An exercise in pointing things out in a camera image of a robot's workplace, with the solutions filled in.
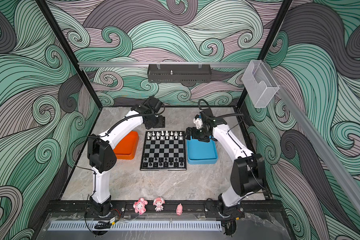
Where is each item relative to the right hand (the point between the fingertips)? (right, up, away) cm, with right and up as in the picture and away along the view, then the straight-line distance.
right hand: (192, 137), depth 85 cm
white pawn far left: (-28, -2, +14) cm, 32 cm away
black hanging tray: (-8, +40, +9) cm, 42 cm away
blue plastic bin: (+7, -12, +10) cm, 17 cm away
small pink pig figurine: (-8, -34, -12) cm, 37 cm away
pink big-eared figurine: (-27, -32, -13) cm, 44 cm away
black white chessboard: (-17, -10, +8) cm, 22 cm away
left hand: (-19, +8, +4) cm, 21 cm away
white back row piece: (-28, 0, +16) cm, 32 cm away
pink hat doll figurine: (-18, -31, -12) cm, 38 cm away
